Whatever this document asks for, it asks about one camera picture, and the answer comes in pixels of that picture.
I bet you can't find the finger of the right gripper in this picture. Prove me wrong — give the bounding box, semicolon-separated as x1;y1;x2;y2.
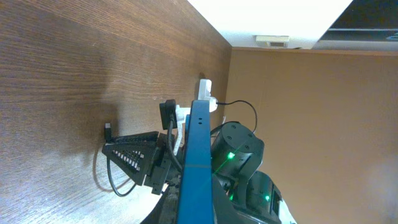
102;131;159;185

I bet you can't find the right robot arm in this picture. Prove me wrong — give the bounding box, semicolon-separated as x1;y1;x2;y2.
102;121;295;223

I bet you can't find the blue Galaxy smartphone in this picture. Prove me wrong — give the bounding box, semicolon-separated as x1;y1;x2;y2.
177;100;214;224

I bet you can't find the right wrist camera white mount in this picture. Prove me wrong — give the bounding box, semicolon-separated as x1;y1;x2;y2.
159;100;191;156

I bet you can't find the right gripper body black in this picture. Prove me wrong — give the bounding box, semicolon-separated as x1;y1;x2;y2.
144;133;179;195

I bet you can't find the white wall air conditioner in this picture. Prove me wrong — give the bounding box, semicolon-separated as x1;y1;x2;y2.
255;35;290;48

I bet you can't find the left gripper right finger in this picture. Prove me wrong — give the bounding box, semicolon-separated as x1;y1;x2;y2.
212;175;243;224

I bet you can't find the black USB charging cable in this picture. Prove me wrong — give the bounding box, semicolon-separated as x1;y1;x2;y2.
104;123;137;198

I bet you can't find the white power strip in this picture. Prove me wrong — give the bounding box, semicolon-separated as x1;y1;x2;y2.
197;79;218;113

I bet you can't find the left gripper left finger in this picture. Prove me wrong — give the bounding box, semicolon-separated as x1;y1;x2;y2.
141;185;180;224

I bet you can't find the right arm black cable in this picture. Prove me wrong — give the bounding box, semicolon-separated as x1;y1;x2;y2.
166;113;185;174

